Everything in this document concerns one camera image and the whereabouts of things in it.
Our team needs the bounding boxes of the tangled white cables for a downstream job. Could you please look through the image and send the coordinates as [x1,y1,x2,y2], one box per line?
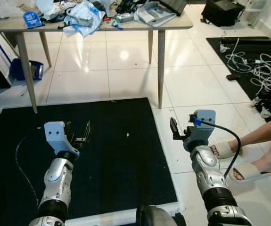
[219,39,271,96]

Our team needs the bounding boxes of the person's bare legs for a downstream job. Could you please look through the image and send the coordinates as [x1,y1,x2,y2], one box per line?
[212,113,271,181]

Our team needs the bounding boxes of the small black flat device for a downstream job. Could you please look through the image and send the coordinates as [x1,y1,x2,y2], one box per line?
[226,73,242,81]

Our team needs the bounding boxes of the beige slipper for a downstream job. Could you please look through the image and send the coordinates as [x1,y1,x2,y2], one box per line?
[228,162,271,183]
[209,141,243,160]

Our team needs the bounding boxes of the blue printed box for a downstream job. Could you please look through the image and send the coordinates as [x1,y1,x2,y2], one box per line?
[23,11,43,29]

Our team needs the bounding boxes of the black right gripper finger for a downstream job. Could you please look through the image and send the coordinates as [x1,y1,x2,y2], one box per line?
[169,116,181,141]

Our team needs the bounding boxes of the grey wooden table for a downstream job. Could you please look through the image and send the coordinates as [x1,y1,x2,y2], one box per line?
[0,9,194,114]

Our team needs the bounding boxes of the large black floor mat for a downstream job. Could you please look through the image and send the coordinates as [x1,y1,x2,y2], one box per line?
[0,97,180,226]

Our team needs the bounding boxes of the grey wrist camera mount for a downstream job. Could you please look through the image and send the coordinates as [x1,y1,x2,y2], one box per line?
[184,109,217,152]
[44,121,80,156]

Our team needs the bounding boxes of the black bag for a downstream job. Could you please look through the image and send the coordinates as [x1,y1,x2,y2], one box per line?
[201,0,246,28]

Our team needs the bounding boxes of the thin grey wire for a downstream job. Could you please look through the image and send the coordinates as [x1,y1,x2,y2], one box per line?
[15,136,40,209]

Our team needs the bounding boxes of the black mat with cables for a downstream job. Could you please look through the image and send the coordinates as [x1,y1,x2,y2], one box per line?
[206,36,271,123]

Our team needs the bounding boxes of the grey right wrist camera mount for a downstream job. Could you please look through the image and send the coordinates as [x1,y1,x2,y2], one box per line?
[184,109,217,152]

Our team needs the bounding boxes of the grey papers stack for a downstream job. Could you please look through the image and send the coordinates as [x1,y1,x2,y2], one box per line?
[134,2,178,28]

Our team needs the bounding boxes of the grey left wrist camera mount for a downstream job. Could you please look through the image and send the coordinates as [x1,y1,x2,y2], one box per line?
[44,121,80,156]

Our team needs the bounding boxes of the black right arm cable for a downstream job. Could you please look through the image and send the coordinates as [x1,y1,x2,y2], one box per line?
[193,119,242,180]

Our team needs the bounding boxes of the blue plastic basket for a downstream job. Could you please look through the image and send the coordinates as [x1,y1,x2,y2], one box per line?
[8,58,44,81]

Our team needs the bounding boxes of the white and blue plastic bag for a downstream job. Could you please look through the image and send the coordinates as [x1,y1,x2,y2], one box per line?
[63,1,106,38]

